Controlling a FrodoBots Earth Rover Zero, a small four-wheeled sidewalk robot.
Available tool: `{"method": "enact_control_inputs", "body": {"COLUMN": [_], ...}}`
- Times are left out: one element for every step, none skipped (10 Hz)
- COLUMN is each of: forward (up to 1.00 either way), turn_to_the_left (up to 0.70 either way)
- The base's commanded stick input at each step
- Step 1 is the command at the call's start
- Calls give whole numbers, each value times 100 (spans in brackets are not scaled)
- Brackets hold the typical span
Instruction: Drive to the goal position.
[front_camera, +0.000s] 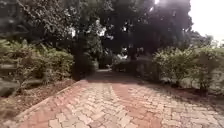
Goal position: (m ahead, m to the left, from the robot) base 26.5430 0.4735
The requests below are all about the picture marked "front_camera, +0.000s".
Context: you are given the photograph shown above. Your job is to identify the bare earth strip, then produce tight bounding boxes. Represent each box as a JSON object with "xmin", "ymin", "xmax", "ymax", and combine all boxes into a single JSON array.
[{"xmin": 0, "ymin": 78, "xmax": 78, "ymax": 122}]

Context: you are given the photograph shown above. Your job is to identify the large dark trees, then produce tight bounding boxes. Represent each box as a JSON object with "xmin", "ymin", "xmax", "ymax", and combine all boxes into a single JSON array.
[{"xmin": 0, "ymin": 0, "xmax": 214, "ymax": 81}]

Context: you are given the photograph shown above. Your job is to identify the green bushes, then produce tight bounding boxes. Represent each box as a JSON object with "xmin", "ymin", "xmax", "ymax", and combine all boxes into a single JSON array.
[
  {"xmin": 152, "ymin": 45, "xmax": 224, "ymax": 95},
  {"xmin": 0, "ymin": 39, "xmax": 75, "ymax": 98}
]

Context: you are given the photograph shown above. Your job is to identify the red brick path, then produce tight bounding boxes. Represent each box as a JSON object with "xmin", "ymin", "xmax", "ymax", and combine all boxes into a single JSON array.
[{"xmin": 13, "ymin": 69, "xmax": 224, "ymax": 128}]

